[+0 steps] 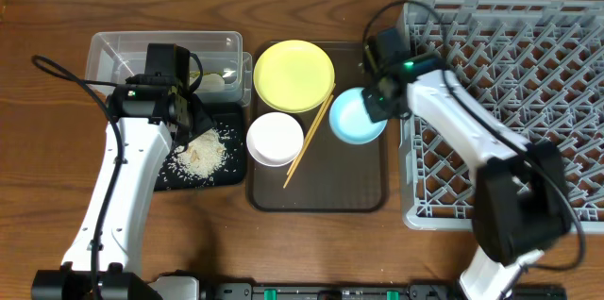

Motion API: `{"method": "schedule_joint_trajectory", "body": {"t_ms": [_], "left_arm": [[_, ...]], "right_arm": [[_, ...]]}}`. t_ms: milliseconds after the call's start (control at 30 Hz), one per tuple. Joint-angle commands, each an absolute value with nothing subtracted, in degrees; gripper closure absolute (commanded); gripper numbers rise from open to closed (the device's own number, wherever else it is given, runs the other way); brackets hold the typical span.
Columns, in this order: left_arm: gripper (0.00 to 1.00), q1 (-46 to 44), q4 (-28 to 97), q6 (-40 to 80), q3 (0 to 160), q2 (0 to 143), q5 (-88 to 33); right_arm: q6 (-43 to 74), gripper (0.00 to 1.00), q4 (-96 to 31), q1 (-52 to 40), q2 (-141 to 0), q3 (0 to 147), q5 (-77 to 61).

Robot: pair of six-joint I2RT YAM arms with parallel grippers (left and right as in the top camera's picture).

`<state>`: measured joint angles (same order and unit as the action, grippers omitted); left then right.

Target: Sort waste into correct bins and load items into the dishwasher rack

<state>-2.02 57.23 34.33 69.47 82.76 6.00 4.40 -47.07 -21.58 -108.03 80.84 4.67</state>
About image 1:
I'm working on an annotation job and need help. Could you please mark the blue bowl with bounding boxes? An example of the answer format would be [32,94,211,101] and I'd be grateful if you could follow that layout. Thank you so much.
[328,87,387,145]

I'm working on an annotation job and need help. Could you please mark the white rice pile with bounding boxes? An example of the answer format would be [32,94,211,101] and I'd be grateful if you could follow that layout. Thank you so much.
[157,126,242,189]

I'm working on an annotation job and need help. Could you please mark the yellow-green snack wrapper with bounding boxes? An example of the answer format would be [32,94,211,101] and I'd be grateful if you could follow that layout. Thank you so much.
[189,70,237,93]

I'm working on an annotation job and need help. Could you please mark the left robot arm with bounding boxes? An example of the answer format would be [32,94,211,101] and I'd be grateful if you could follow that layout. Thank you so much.
[31,43,215,299]

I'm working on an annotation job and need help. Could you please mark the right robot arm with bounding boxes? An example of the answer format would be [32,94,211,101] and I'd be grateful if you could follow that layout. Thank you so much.
[361,3,586,299]

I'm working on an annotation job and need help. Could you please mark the black food-waste tray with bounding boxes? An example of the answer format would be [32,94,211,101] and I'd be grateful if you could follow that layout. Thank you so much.
[155,103,246,192]

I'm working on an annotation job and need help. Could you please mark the clear plastic waste bin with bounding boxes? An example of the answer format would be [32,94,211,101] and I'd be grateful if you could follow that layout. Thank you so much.
[85,31,253,107]

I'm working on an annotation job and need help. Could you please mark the grey dishwasher rack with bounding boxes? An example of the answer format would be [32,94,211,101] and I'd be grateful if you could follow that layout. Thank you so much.
[397,0,603,234]

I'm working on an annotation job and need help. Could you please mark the wooden chopstick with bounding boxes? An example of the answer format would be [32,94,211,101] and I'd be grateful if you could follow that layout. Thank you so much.
[281,94,335,190]
[286,83,337,176]

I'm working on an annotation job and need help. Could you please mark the brown serving tray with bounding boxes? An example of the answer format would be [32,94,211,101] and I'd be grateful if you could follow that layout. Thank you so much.
[245,42,388,212]

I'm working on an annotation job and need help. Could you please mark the yellow plate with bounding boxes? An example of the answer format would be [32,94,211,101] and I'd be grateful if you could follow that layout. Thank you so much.
[253,40,335,113]

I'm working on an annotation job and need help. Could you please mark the black rail with green clips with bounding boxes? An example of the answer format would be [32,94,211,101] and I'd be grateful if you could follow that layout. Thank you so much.
[202,281,567,300]

